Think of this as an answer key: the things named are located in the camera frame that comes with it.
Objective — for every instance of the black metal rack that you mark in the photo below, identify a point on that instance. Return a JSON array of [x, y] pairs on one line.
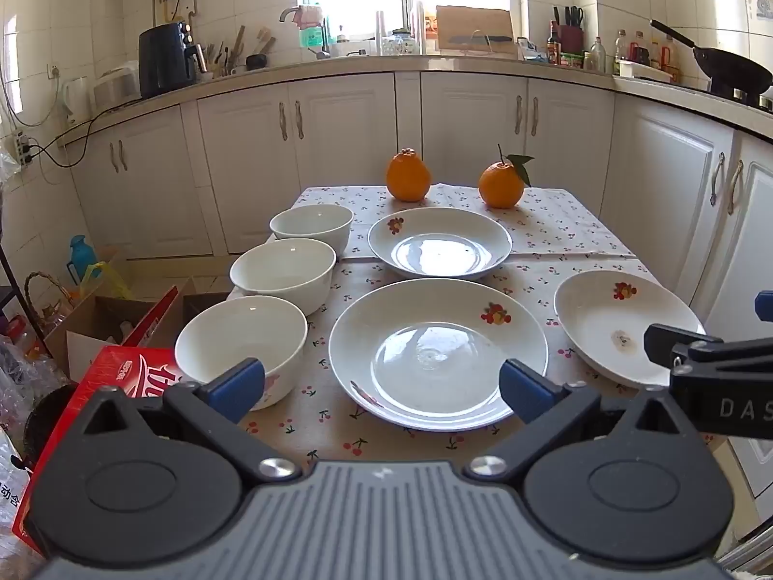
[[15, 296]]

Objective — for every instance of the glass jar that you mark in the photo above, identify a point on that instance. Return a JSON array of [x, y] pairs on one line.
[[400, 43]]

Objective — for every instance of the large white fruit print plate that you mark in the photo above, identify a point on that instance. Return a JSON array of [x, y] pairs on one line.
[[435, 350]]

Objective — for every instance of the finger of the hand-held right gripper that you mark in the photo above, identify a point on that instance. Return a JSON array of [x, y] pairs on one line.
[[764, 304], [664, 343]]

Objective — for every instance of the red printed carton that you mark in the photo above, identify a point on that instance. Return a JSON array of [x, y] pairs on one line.
[[108, 374]]

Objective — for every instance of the yellow plastic bag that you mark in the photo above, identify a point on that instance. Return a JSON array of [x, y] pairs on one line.
[[105, 281]]

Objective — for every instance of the orange with green leaf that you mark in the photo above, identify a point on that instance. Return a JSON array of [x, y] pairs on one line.
[[501, 187]]

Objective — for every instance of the white ceramic bowl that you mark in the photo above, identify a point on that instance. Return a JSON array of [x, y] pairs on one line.
[[281, 272], [311, 223], [241, 332]]

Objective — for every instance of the blue thermos jug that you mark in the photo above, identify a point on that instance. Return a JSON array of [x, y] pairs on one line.
[[80, 257]]

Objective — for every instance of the dark red knife block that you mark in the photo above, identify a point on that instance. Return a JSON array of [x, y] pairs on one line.
[[571, 39]]

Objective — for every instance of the brown cardboard box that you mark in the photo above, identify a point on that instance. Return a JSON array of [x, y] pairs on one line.
[[90, 320]]

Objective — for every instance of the black wok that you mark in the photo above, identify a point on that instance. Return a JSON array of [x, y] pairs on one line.
[[731, 69]]

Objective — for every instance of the soy sauce bottle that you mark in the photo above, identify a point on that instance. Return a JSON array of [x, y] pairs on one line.
[[554, 48]]

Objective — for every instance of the orange with bumpy top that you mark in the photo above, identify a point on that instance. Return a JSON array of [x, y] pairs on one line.
[[409, 178]]

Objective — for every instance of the stained white fruit print plate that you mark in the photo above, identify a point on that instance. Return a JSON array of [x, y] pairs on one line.
[[604, 320]]

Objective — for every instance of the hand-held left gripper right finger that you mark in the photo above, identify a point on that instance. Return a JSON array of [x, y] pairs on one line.
[[525, 390]]

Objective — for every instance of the pink cloth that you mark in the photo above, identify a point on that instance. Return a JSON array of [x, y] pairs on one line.
[[309, 15]]

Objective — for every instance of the white electric kettle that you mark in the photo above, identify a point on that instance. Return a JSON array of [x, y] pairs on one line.
[[75, 100]]

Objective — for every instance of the metal sink faucet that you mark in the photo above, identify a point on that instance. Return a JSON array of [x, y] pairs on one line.
[[326, 42]]

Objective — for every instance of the wooden cutting board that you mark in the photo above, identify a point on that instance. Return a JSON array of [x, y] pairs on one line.
[[474, 21]]

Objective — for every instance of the kitchen utensil holder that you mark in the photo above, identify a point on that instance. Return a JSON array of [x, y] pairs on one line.
[[220, 66]]

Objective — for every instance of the cherry print tablecloth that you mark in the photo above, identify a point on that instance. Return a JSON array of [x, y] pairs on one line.
[[341, 290]]

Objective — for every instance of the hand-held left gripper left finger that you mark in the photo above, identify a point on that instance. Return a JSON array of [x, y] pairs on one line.
[[238, 388]]

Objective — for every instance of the white rice cooker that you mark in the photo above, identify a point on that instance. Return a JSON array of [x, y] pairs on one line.
[[115, 87]]

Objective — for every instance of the black air fryer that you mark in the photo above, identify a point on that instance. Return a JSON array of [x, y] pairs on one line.
[[166, 63]]

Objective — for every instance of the small black bowl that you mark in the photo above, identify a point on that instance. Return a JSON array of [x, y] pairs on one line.
[[256, 62]]

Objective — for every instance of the wicker basket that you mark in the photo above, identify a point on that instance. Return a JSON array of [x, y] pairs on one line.
[[57, 314]]

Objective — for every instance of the green dish soap bottle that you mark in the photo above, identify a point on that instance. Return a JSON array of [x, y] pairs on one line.
[[311, 36]]

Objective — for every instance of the clear glass bottle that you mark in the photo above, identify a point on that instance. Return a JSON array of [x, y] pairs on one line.
[[597, 57]]

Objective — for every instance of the white plastic tray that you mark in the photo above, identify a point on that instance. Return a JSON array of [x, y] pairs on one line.
[[643, 71]]

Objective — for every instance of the condiment bottle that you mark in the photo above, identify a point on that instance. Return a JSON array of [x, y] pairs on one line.
[[621, 45], [669, 57], [640, 51]]

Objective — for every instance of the white power strip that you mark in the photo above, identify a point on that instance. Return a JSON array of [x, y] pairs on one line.
[[23, 148]]

